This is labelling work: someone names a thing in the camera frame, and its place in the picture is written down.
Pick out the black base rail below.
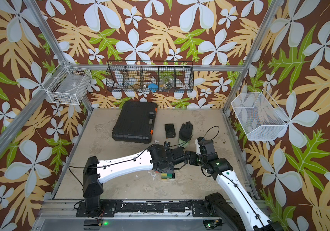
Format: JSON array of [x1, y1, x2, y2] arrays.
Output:
[[74, 199, 212, 218]]

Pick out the white wire basket left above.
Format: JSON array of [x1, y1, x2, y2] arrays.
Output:
[[45, 66, 92, 105]]

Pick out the white mesh basket right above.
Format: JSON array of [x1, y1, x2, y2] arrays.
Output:
[[231, 89, 289, 141]]

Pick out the clear plastic in basket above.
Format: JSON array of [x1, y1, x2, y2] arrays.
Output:
[[159, 76, 174, 92]]

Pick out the small black battery box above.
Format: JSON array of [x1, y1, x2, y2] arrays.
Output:
[[165, 123, 176, 139]]

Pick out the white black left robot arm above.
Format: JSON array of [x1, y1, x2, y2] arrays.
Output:
[[82, 143, 188, 217]]

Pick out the black green work glove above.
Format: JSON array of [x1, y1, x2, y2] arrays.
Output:
[[178, 121, 193, 148]]

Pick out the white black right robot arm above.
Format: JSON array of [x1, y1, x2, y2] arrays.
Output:
[[189, 137, 283, 231]]

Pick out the black plastic tool case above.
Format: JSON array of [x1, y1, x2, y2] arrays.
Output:
[[112, 101, 158, 143]]

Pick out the black wire basket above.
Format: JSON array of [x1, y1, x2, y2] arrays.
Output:
[[105, 61, 194, 93]]

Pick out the aluminium frame post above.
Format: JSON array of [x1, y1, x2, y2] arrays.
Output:
[[223, 1, 284, 113]]

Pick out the blue object in basket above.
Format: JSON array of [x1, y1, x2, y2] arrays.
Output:
[[148, 83, 159, 92]]

